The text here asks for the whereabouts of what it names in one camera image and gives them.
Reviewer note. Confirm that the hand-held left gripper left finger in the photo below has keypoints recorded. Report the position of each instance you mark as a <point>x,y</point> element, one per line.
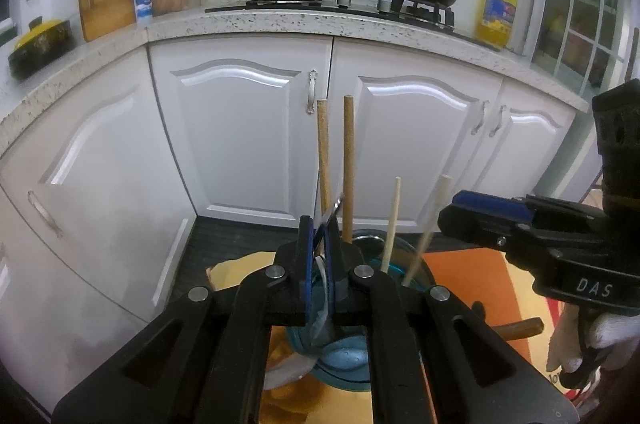
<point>310,284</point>

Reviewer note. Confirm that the black gas stove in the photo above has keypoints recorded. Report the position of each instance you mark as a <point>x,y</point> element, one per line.
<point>360,7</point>

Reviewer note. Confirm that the dark brown chopstick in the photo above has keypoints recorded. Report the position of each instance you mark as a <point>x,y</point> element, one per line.
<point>522,328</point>

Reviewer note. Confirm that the white floral utensil holder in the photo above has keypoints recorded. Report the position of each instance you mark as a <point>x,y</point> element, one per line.
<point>345,359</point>

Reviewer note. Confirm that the white cabinet door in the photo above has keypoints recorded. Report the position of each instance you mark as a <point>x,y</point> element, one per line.
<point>410,129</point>
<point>60,329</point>
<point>535,139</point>
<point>240,129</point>
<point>100,154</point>

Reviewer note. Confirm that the yellow oil bottle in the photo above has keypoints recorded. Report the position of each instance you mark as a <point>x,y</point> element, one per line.
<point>495,14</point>

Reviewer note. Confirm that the long metal spoon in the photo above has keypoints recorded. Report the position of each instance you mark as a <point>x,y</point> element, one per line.
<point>335,205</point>

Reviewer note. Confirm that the pale wooden chopstick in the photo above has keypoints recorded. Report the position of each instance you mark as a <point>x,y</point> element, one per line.
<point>392,224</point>
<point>430,224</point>

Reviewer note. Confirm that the tan wooden chopstick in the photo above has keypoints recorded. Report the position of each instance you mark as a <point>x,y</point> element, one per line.
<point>348,164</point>
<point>324,154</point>

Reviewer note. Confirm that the glass-paned door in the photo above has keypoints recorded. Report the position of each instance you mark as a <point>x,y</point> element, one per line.
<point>575,4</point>

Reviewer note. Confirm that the speckled kitchen countertop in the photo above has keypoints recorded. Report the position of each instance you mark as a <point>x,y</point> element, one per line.
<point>300,24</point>

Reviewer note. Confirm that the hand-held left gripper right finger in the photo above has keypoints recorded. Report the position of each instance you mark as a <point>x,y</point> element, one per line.
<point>340,274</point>

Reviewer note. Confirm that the person's right hand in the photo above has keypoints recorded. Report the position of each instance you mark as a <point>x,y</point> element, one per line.
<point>565,339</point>

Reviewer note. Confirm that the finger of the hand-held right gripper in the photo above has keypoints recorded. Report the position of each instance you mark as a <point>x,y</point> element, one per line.
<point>492,201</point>
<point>475,226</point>

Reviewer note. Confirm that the black pot with yellow lid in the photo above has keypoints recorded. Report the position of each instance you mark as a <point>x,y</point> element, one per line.
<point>40,49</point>

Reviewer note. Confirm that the yellow red orange printed towel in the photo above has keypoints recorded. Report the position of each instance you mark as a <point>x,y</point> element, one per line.
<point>465,264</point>

